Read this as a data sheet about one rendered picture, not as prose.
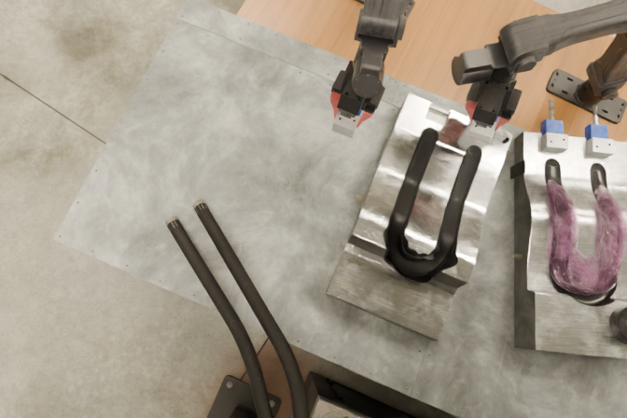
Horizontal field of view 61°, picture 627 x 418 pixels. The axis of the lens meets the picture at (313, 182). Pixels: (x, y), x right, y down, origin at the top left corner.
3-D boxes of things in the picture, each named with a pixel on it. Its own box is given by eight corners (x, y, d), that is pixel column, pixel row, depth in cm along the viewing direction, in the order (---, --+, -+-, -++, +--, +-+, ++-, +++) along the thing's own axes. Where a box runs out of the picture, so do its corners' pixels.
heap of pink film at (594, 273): (538, 178, 124) (554, 169, 116) (614, 187, 124) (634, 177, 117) (539, 291, 117) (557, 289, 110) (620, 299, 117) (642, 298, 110)
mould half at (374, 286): (400, 107, 134) (412, 84, 121) (498, 146, 132) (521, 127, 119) (325, 294, 121) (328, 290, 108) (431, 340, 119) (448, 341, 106)
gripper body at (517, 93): (512, 118, 110) (522, 91, 104) (464, 103, 112) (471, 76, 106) (520, 96, 113) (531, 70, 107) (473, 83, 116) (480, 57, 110)
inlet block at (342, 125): (353, 80, 123) (355, 71, 118) (372, 89, 123) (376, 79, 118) (331, 130, 120) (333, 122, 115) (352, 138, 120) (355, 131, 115)
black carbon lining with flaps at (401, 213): (421, 127, 125) (431, 112, 116) (485, 153, 124) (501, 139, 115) (368, 264, 116) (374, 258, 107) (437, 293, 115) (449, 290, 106)
